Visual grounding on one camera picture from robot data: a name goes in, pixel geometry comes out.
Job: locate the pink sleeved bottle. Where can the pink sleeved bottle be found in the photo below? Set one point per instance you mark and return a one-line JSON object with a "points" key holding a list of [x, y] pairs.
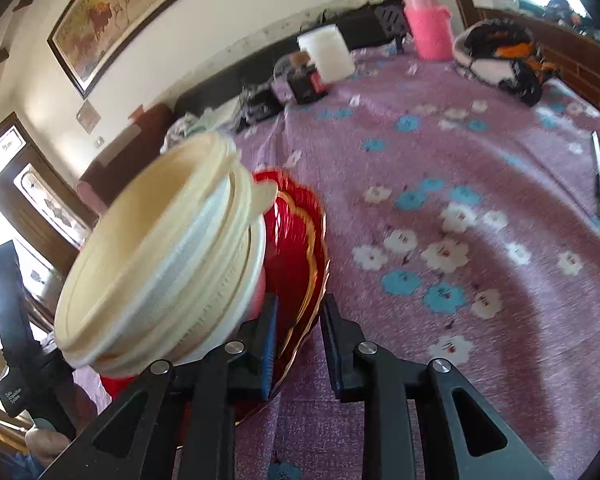
{"points": [[427, 22]]}

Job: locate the wall switch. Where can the wall switch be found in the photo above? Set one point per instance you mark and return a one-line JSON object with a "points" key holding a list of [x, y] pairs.
{"points": [[99, 141]]}

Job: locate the small dark bottle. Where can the small dark bottle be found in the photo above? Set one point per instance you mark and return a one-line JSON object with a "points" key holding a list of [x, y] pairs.
{"points": [[307, 82]]}

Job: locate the white bowl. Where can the white bowl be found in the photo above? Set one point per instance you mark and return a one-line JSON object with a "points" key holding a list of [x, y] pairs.
{"points": [[257, 270], [200, 252]]}

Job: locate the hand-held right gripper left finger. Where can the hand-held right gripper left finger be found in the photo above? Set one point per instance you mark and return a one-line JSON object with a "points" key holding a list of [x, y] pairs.
{"points": [[269, 355]]}

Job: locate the cream paper plate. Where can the cream paper plate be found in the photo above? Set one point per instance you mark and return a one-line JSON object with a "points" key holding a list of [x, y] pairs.
{"points": [[244, 240]]}

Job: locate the brown tiled window ledge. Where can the brown tiled window ledge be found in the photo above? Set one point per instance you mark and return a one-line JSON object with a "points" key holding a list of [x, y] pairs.
{"points": [[580, 60]]}

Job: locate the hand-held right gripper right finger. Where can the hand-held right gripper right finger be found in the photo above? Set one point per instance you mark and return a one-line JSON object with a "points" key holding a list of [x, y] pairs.
{"points": [[331, 355]]}

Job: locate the framed horse painting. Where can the framed horse painting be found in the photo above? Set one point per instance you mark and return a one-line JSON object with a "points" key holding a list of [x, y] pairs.
{"points": [[130, 15]]}

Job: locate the white plastic jar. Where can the white plastic jar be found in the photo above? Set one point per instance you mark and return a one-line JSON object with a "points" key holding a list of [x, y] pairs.
{"points": [[330, 55]]}

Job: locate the purple floral tablecloth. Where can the purple floral tablecloth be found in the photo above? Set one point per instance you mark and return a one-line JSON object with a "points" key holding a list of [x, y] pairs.
{"points": [[430, 160]]}

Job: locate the wooden door with frosted glass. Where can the wooden door with frosted glass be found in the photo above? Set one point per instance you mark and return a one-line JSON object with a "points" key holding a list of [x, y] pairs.
{"points": [[25, 190]]}

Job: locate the person's left hand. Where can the person's left hand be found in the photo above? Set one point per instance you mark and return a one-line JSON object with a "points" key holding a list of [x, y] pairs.
{"points": [[47, 444]]}

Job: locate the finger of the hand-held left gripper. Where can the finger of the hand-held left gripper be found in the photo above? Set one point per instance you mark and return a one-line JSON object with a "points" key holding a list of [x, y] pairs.
{"points": [[10, 300]]}

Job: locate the black phone stand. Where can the black phone stand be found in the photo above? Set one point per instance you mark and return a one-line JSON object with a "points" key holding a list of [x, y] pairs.
{"points": [[392, 22]]}

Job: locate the large red scalloped plate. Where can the large red scalloped plate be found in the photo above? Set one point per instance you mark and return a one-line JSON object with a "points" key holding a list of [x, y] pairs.
{"points": [[321, 255]]}

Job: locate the small red gold-rimmed plate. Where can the small red gold-rimmed plate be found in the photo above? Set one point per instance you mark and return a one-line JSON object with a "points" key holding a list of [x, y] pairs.
{"points": [[290, 250]]}

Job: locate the wall plaque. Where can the wall plaque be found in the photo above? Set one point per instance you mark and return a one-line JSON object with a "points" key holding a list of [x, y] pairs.
{"points": [[88, 116]]}

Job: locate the black sofa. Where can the black sofa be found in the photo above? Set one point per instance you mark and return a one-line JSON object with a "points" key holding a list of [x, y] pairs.
{"points": [[260, 65]]}

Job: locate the deep cream bowl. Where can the deep cream bowl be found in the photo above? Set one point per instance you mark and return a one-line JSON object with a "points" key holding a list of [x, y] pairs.
{"points": [[130, 240]]}

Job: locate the brown armchair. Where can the brown armchair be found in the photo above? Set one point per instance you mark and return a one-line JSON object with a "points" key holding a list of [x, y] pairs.
{"points": [[125, 160]]}

